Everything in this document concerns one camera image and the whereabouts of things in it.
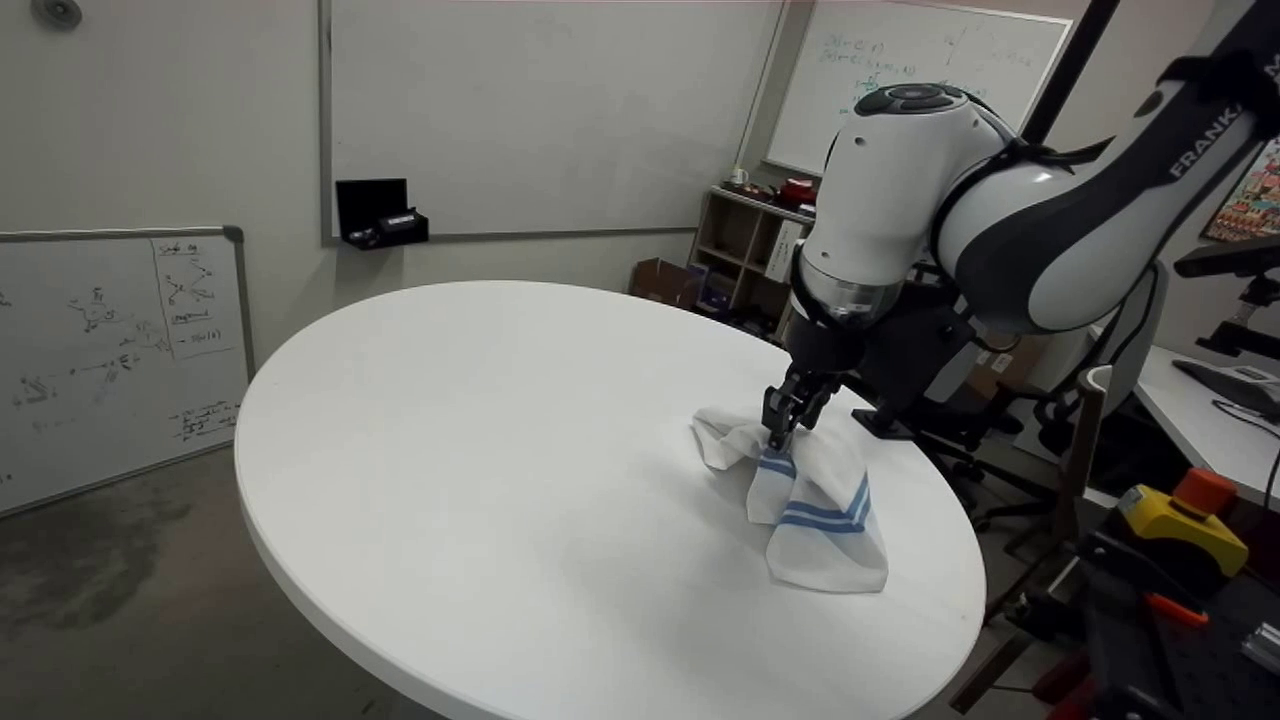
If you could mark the brown cardboard box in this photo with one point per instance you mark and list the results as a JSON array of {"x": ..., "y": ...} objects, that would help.
[{"x": 666, "y": 283}]

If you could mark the yellow emergency stop box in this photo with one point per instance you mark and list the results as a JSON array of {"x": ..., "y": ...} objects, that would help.
[{"x": 1181, "y": 520}]

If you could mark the white side desk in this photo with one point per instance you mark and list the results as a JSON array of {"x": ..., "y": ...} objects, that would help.
[{"x": 1204, "y": 420}]

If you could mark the whiteboard with faint writing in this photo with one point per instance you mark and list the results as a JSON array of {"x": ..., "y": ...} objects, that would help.
[{"x": 920, "y": 53}]

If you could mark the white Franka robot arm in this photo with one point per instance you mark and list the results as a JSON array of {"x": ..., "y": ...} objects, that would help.
[{"x": 1065, "y": 241}]

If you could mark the white cloth with blue stripes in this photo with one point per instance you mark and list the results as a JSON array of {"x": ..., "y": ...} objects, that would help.
[{"x": 827, "y": 534}]

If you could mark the wooden shelf unit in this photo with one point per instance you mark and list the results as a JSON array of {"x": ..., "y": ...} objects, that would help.
[{"x": 744, "y": 246}]

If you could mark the black marker holder tray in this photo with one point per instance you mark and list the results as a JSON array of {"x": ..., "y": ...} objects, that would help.
[{"x": 381, "y": 213}]

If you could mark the small whiteboard with drawings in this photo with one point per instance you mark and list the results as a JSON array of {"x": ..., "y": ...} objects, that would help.
[{"x": 115, "y": 360}]

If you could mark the colourful wall poster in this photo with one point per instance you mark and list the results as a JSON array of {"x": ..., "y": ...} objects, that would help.
[{"x": 1247, "y": 200}]

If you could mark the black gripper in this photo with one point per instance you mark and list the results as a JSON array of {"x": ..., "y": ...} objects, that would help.
[{"x": 827, "y": 345}]

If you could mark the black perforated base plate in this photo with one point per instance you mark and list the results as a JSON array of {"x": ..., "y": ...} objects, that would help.
[{"x": 1200, "y": 655}]

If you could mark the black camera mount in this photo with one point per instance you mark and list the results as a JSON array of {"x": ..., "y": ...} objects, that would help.
[{"x": 1247, "y": 283}]

